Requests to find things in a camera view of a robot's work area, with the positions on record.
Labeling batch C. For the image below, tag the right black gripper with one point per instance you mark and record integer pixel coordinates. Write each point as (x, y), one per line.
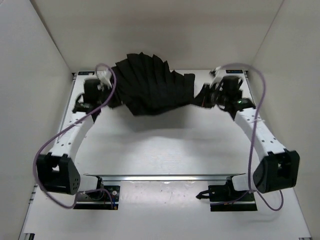
(201, 99)

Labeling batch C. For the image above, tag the black pleated skirt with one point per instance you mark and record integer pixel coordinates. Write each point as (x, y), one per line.
(147, 87)

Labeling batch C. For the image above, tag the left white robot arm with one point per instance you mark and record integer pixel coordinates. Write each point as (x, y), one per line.
(56, 170)

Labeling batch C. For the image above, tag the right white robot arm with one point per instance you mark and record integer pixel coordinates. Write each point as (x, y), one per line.
(278, 167)

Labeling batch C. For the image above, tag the right blue corner label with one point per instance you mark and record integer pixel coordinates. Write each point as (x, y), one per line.
(234, 71)

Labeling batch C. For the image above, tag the blue corner label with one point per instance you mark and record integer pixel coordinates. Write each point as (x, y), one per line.
(234, 71)
(86, 73)

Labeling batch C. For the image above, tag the left blue corner label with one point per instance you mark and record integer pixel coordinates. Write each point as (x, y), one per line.
(86, 73)

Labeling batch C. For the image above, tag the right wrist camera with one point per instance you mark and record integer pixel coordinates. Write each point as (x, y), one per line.
(215, 75)

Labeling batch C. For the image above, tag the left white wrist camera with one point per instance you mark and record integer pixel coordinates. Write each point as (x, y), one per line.
(104, 76)

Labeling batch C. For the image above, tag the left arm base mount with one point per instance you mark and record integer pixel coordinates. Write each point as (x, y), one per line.
(100, 200)

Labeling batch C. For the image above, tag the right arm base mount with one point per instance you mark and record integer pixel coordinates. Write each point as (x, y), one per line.
(224, 198)

